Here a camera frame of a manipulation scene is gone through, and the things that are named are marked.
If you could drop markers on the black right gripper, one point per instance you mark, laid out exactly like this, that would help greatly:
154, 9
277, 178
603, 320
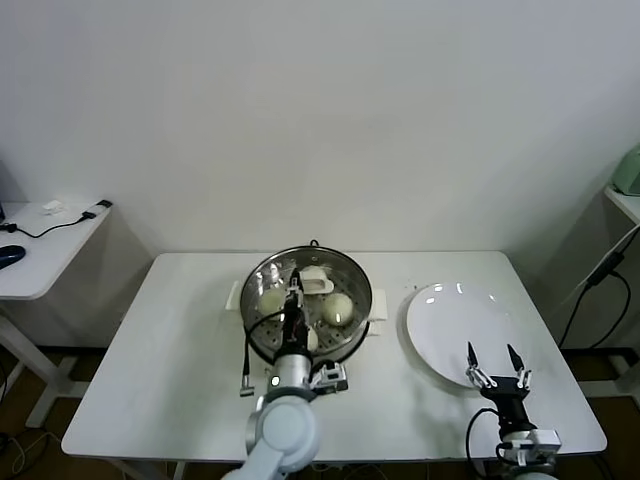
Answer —
507, 395

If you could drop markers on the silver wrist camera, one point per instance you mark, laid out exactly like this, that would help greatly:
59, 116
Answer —
545, 441
330, 376

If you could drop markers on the steel steamer basket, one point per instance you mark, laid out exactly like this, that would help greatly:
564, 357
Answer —
382, 302

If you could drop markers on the small white object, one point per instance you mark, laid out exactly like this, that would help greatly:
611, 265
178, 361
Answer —
55, 205

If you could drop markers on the white side table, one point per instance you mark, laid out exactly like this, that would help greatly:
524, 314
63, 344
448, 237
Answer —
60, 240

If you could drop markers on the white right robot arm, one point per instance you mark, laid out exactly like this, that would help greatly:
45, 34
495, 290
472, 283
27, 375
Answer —
525, 467

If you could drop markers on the white shelf table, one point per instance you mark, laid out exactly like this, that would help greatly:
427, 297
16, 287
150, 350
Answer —
625, 202

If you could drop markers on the glass pot lid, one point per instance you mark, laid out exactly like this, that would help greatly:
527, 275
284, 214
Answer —
316, 285

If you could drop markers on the blue computer mouse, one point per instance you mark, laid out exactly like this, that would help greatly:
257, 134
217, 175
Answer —
10, 254

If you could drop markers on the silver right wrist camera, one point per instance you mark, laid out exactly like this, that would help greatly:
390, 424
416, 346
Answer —
545, 441

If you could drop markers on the white steamed baozi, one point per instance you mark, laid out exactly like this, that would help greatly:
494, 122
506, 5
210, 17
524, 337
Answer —
313, 341
270, 302
338, 309

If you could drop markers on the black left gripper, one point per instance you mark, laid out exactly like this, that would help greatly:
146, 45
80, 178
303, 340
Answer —
294, 330

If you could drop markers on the pale green appliance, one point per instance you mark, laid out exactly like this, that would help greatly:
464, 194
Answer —
631, 175

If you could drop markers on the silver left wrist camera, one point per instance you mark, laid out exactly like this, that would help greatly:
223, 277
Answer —
330, 376

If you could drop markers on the white round plate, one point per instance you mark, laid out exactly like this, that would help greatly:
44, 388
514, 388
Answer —
450, 320

